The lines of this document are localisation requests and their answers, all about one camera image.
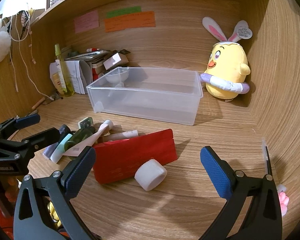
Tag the white capped tube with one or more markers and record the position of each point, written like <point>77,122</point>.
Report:
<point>106,125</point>

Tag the person's left hand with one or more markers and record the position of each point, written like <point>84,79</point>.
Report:
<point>10,188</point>

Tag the white tape roll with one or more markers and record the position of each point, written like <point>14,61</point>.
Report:
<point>150,175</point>

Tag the small green box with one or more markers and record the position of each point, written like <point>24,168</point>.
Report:
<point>85,123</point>

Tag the white folded papers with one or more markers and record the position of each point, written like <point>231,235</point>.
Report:
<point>78,77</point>

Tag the orange sticky note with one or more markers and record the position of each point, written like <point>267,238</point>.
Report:
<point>130,22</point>

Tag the red flat wallet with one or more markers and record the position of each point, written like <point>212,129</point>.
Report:
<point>130,155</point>

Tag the green sticky note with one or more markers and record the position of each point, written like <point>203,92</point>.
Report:
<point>123,11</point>

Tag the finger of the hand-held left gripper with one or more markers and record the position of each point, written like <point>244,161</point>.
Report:
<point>45,136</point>
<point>27,121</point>

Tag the pink sticky note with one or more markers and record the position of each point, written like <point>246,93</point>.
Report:
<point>87,22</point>

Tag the mint and white tube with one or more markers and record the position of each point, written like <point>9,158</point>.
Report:
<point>58,152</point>

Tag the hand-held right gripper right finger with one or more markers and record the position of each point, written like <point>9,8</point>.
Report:
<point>215,170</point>

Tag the person's left forearm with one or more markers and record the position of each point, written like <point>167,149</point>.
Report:
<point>0,210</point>

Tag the yellow tube with red label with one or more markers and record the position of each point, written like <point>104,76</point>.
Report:
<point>57,82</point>

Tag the white slim tube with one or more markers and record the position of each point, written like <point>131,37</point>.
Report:
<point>122,135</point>

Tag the glass bowl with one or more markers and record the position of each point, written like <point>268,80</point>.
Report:
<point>116,76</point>

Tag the red and white glue stick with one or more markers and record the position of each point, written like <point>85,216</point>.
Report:
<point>93,49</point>

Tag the green glass bottle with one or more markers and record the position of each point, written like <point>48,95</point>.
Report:
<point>80,137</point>

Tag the red and white box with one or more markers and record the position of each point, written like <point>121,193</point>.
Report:
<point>97,71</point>

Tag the yellow spray bottle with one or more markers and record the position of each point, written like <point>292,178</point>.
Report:
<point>65,75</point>

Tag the purple packet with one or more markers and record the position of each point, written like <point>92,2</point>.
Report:
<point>48,151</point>

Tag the yellow chick plush toy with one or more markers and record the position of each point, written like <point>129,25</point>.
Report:
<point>227,65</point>

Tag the dark blue small packet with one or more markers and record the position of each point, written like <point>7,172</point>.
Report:
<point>63,131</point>

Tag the white fluffy pompom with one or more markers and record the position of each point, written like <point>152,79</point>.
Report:
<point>0,47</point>

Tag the clear plastic bin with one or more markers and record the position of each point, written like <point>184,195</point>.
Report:
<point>145,100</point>

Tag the small cardboard box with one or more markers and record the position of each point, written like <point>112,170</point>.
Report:
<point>115,61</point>

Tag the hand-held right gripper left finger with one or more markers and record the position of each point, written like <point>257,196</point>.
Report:
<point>80,172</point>

